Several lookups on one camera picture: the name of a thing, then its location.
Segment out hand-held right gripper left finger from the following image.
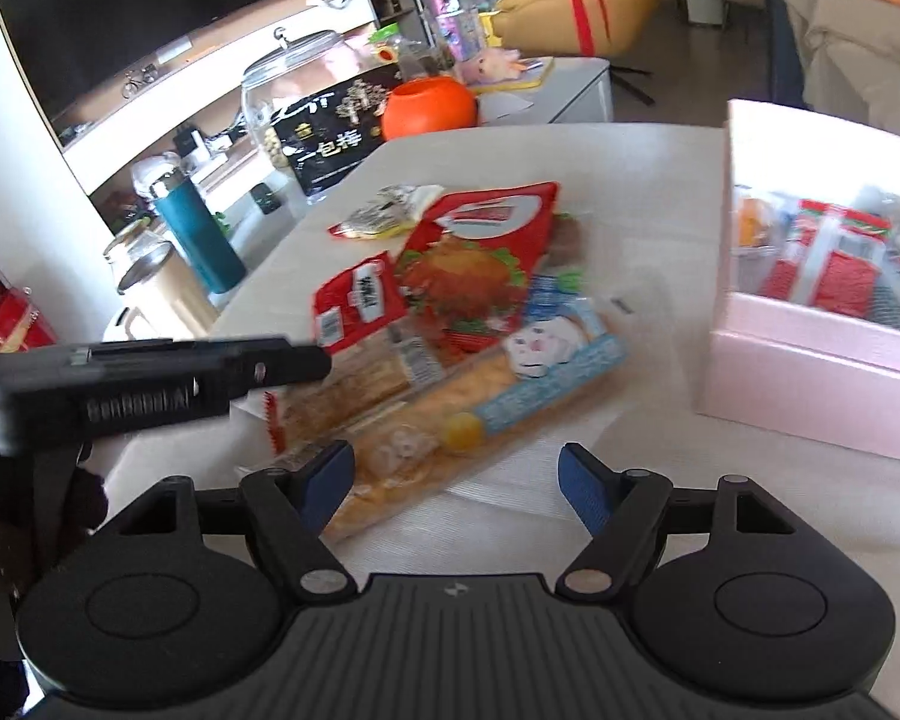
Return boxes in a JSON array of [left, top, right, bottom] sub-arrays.
[[120, 439, 357, 605]]

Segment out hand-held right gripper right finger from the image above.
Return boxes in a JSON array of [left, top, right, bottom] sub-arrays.
[[555, 442, 792, 601]]

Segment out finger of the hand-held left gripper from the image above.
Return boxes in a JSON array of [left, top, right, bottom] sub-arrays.
[[221, 336, 332, 400]]

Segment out clear cracker packet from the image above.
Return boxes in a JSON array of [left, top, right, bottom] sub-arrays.
[[262, 330, 451, 458]]

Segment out small red snack packet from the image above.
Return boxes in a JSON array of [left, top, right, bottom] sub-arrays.
[[311, 253, 410, 353]]

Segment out yellow white small packet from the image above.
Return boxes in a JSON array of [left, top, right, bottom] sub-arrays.
[[326, 184, 447, 241]]

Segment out large red snack packet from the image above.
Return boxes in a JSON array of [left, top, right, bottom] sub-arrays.
[[394, 181, 563, 350]]

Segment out pink gift box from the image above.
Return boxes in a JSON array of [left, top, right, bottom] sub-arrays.
[[694, 99, 900, 466]]

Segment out clear dried snack packet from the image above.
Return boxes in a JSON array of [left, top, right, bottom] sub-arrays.
[[739, 195, 785, 250]]

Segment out person's left hand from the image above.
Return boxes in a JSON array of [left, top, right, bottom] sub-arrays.
[[66, 467, 110, 541]]

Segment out steel mug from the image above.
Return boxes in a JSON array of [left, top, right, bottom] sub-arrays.
[[105, 229, 218, 338]]

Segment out red bag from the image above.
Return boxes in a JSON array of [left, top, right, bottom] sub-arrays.
[[0, 289, 57, 350]]

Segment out teal thermos bottle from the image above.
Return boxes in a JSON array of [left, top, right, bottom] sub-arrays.
[[146, 157, 248, 293]]

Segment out black packet with tree print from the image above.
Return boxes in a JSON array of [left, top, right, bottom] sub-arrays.
[[274, 64, 406, 200]]

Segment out glass jar with lid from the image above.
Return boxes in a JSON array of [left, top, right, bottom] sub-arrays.
[[240, 26, 391, 200]]

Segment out orange pumpkin bucket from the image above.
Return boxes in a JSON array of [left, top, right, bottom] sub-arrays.
[[381, 75, 481, 142]]

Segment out pink plush toy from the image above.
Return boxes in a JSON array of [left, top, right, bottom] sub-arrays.
[[457, 47, 541, 85]]

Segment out black television screen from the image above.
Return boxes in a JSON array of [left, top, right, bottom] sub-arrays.
[[0, 0, 346, 125]]

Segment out yellow tray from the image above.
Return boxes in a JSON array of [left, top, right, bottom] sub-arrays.
[[469, 56, 556, 95]]

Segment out colourful kids water bottle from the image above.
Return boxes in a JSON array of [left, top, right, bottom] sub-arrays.
[[429, 0, 488, 61]]

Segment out white coffee table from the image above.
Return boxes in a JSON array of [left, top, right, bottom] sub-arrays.
[[480, 56, 616, 125]]

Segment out red ribbon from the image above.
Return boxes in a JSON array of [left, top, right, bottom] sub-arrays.
[[562, 0, 620, 57]]

